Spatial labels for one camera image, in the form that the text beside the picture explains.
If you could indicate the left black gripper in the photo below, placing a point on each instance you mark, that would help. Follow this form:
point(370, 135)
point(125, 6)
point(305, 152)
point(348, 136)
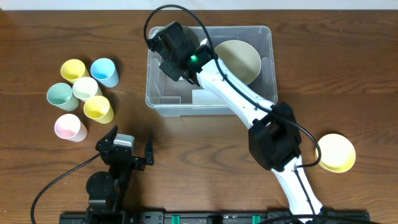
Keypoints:
point(126, 157)

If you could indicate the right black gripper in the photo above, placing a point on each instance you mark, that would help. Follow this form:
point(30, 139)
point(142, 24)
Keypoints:
point(170, 70)

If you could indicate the beige large bowl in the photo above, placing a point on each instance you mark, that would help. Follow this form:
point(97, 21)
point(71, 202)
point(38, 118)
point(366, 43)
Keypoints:
point(241, 58)

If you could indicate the yellow small bowl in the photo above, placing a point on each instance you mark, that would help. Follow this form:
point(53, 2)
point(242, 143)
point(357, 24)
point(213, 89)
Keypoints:
point(337, 153)

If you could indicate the light grey small bowl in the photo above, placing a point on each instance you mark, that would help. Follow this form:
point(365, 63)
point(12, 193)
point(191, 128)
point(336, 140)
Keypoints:
point(191, 35)

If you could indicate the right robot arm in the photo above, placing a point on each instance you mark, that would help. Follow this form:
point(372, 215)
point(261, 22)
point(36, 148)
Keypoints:
point(274, 136)

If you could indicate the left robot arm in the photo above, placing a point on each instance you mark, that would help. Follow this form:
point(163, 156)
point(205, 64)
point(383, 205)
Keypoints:
point(106, 189)

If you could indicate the clear plastic storage container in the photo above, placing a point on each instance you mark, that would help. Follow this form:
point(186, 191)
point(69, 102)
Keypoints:
point(172, 98)

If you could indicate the white label in container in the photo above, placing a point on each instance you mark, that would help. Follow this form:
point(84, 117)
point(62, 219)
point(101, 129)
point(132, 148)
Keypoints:
point(205, 97)

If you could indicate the yellow cup lower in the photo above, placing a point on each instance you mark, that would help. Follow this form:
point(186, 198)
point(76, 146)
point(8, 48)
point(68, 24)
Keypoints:
point(99, 109)

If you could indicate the yellow cup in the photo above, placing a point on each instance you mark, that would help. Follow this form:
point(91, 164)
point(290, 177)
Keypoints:
point(99, 109)
point(73, 69)

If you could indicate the pink cup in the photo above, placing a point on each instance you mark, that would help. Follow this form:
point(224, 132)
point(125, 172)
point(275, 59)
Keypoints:
point(69, 127)

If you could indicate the white cup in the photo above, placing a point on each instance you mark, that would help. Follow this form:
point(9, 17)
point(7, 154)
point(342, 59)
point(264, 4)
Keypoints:
point(85, 88)

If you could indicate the light blue cup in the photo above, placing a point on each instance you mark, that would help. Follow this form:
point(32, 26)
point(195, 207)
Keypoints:
point(104, 70)

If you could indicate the mint green cup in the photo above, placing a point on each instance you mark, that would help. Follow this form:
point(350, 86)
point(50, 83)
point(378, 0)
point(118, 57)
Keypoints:
point(61, 96)

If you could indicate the yellow cup upper left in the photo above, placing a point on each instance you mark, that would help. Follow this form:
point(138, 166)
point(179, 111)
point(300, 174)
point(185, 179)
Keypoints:
point(73, 69)

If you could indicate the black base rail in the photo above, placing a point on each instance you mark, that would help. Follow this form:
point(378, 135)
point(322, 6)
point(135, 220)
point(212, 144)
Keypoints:
point(170, 218)

